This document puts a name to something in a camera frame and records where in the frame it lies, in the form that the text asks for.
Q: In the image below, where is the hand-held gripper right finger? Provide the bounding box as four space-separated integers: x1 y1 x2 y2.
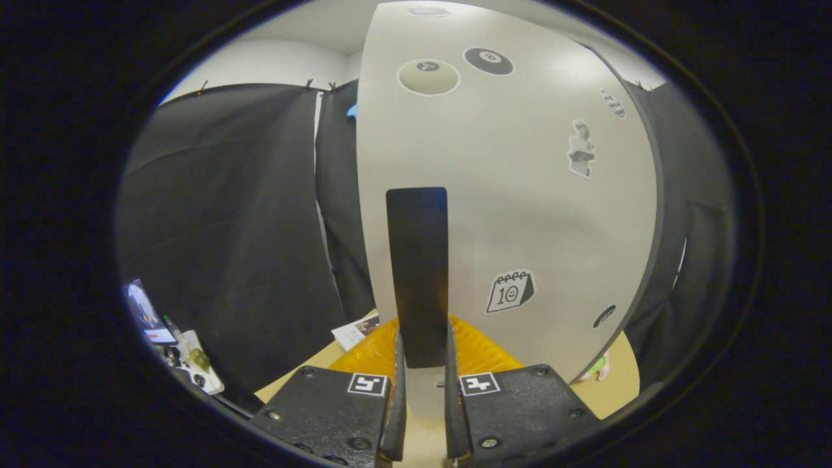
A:
444 316 603 468

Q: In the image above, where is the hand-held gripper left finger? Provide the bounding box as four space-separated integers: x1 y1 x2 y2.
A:
250 317 408 468

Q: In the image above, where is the black door handle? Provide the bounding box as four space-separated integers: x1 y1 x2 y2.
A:
385 187 449 369

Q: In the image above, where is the light grey shoe cabinet door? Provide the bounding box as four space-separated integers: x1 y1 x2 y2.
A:
356 0 659 420

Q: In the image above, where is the white book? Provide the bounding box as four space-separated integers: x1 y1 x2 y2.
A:
331 314 381 352

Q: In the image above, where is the green and pink plush toy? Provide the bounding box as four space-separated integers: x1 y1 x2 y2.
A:
580 351 612 382

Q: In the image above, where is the black backdrop cloth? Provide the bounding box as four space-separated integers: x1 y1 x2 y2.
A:
119 78 735 410

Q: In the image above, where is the blue lit screen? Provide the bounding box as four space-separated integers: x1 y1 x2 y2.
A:
125 278 177 345

